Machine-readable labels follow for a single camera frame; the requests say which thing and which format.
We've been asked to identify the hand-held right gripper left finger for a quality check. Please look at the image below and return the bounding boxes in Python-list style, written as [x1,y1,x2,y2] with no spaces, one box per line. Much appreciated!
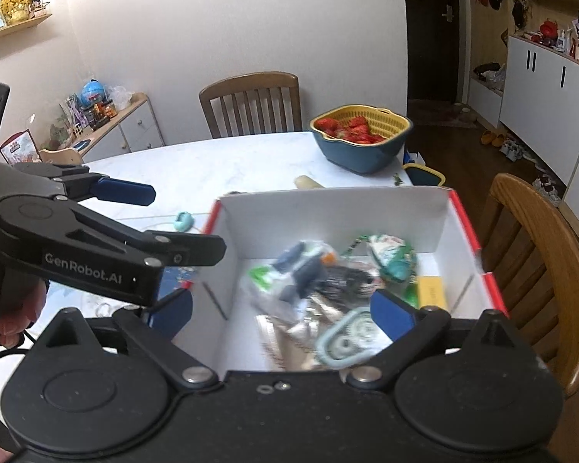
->
[26,289,220,391]

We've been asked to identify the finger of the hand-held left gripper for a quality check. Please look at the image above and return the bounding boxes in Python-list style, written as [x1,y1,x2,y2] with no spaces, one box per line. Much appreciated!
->
[53,198,227,268]
[14,161,157,206]

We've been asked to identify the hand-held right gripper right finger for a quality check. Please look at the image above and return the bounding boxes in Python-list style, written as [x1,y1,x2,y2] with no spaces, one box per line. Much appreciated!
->
[346,289,536,390]

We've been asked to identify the small yellow box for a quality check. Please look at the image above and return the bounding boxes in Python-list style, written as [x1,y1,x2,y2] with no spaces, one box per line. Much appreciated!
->
[417,275,449,310]

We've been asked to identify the clear bag of black screws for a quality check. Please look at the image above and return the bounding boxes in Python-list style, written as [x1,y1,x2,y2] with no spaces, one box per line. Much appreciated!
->
[318,263,382,300]

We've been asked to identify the green face sachet with tassel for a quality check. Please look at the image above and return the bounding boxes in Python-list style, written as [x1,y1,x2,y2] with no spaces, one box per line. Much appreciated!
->
[345,234,418,283]

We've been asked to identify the pale blue correction tape dispenser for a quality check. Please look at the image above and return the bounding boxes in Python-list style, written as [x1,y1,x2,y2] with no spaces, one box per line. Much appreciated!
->
[315,309,396,365]

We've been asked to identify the clear bag of mixed parts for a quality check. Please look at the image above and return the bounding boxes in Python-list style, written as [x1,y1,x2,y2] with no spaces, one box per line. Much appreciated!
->
[244,240,341,309]

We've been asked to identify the red cardboard box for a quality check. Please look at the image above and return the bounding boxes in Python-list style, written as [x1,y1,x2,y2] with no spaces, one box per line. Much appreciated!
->
[174,188,507,374]

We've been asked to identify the person's left hand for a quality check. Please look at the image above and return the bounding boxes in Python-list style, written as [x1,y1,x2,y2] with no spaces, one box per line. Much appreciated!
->
[0,280,49,348]

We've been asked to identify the white side cabinet wooden top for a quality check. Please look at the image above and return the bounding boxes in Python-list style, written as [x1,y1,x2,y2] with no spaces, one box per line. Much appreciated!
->
[72,91,166,162]

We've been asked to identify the wooden high chair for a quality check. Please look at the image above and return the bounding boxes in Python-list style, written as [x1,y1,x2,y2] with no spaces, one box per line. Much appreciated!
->
[39,147,85,166]

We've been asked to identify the cluster of dark jars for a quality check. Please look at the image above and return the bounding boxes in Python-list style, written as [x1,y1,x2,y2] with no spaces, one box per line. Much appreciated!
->
[84,99,114,128]

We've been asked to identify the clear bag of dried plants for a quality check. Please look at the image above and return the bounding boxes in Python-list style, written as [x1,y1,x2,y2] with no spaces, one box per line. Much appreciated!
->
[48,106,85,148]

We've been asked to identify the crumpled clear plastic bag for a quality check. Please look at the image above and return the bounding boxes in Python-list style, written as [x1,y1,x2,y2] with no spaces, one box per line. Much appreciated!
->
[107,86,133,109]

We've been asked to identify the blue globe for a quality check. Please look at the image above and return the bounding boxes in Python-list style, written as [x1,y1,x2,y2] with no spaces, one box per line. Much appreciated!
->
[80,79,108,106]

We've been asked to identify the red printed snack bag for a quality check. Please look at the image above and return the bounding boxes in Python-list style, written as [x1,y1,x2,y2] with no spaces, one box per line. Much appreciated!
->
[0,128,39,167]

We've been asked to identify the blue bin with yellow rim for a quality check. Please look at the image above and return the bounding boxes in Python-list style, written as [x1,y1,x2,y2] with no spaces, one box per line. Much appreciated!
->
[401,164,447,188]

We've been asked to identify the blue and yellow strainer basket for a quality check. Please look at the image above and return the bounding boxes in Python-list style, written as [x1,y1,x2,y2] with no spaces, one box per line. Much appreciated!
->
[311,125,408,176]

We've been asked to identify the dark wooden slatted chair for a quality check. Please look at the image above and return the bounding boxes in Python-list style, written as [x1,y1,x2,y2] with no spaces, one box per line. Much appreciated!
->
[199,72,304,138]

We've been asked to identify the light wooden round-back chair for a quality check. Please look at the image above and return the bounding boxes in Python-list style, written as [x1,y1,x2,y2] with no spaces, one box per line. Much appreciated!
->
[477,172,579,399]

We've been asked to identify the pile of strawberries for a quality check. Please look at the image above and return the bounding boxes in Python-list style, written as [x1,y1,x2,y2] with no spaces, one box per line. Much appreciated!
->
[317,116,387,144]

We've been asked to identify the dark door mat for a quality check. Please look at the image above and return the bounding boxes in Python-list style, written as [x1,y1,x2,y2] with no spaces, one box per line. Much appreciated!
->
[408,100,478,129]

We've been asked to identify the white sneakers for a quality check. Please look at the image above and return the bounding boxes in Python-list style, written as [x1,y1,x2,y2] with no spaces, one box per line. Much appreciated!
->
[499,137,536,162]

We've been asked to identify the golden ornament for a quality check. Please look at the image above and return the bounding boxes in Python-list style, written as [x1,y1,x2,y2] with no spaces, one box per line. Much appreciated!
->
[0,0,34,25]

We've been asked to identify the dark door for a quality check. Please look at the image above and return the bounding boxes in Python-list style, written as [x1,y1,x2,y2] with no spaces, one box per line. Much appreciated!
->
[403,0,459,102]

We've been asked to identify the dark red hanging bag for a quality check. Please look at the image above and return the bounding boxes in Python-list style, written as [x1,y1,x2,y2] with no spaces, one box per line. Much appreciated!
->
[511,0,529,32]

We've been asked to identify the wooden wall shelf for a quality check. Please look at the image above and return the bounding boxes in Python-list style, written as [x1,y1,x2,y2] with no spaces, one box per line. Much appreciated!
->
[0,12,53,48]

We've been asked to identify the white and wood wall cabinet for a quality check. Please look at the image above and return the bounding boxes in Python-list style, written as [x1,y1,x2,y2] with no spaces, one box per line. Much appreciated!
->
[468,0,579,247]

